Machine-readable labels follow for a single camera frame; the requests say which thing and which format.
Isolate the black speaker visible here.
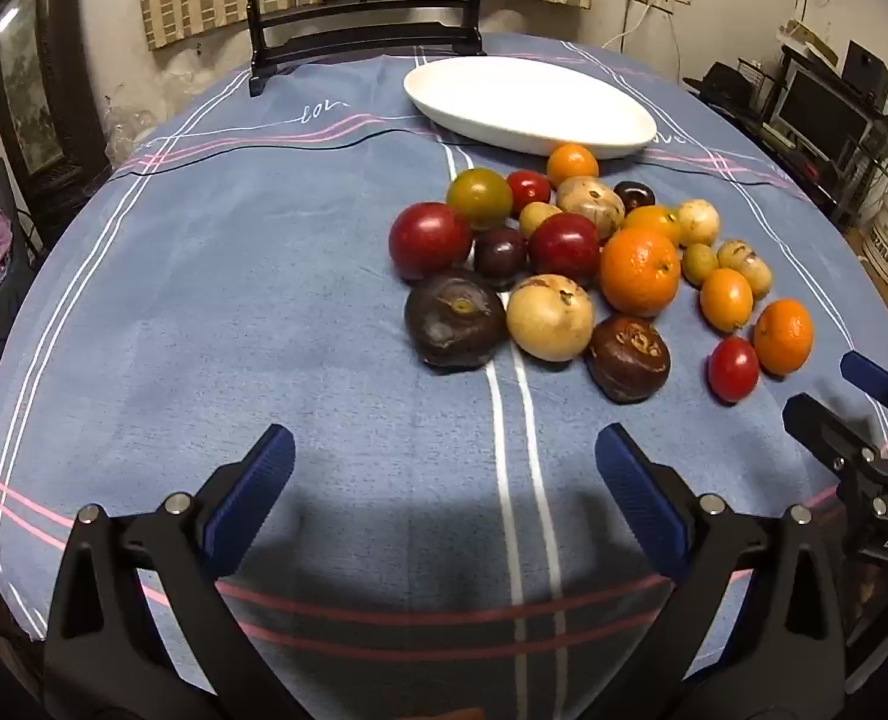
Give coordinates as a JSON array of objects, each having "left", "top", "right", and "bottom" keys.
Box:
[{"left": 841, "top": 40, "right": 888, "bottom": 102}]

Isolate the brown water chestnut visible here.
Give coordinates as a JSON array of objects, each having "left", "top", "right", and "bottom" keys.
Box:
[{"left": 587, "top": 313, "right": 671, "bottom": 404}]

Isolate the large red plum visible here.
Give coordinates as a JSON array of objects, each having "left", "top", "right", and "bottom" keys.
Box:
[{"left": 388, "top": 202, "right": 474, "bottom": 282}]

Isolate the computer monitor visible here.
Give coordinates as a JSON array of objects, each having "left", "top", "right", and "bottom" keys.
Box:
[{"left": 770, "top": 60, "right": 876, "bottom": 158}]

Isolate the orange kumquat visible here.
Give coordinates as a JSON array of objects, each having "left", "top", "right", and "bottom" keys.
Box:
[
  {"left": 620, "top": 205, "right": 683, "bottom": 245},
  {"left": 700, "top": 268, "right": 755, "bottom": 333}
]

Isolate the large round tan longan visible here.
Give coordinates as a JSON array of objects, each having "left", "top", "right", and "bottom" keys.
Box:
[{"left": 506, "top": 274, "right": 595, "bottom": 361}]

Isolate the small beige longan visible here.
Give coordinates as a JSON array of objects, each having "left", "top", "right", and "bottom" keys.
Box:
[{"left": 675, "top": 199, "right": 721, "bottom": 247}]

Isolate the green brown tomato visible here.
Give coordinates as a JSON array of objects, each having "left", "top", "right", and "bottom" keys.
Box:
[{"left": 446, "top": 167, "right": 515, "bottom": 231}]

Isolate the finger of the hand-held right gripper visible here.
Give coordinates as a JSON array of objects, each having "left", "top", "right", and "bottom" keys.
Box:
[
  {"left": 781, "top": 394, "right": 884, "bottom": 477},
  {"left": 840, "top": 351, "right": 888, "bottom": 421}
]

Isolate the large mandarin orange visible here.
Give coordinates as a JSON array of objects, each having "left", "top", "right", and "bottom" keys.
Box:
[{"left": 599, "top": 227, "right": 683, "bottom": 318}]

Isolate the small olive longan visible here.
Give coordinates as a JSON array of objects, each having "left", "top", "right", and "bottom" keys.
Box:
[
  {"left": 682, "top": 242, "right": 719, "bottom": 287},
  {"left": 519, "top": 202, "right": 563, "bottom": 239}
]

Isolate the small dark purple plum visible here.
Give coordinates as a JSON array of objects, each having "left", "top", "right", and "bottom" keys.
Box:
[{"left": 613, "top": 180, "right": 656, "bottom": 215}]

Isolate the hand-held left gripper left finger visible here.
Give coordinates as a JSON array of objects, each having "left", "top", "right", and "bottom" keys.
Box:
[{"left": 43, "top": 424, "right": 317, "bottom": 720}]

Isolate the blue striped tablecloth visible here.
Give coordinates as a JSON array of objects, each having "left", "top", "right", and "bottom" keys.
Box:
[{"left": 0, "top": 34, "right": 888, "bottom": 698}]

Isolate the red cherry tomato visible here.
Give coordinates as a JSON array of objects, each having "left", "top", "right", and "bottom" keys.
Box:
[
  {"left": 505, "top": 169, "right": 552, "bottom": 217},
  {"left": 707, "top": 335, "right": 761, "bottom": 404}
]

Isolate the white oval plate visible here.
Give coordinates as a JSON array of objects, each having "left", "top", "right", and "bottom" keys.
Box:
[{"left": 403, "top": 56, "right": 659, "bottom": 161}]

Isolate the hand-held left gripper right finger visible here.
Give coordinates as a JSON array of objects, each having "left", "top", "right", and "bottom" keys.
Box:
[{"left": 594, "top": 422, "right": 846, "bottom": 720}]

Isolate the dark wooden cabinet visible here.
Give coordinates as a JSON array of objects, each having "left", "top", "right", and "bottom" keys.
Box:
[{"left": 0, "top": 0, "right": 111, "bottom": 196}]

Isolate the small mandarin orange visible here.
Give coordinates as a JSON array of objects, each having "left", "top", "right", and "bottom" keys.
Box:
[{"left": 546, "top": 142, "right": 600, "bottom": 188}]

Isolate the white cable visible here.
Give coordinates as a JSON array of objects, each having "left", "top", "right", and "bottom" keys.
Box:
[{"left": 601, "top": 0, "right": 655, "bottom": 53}]

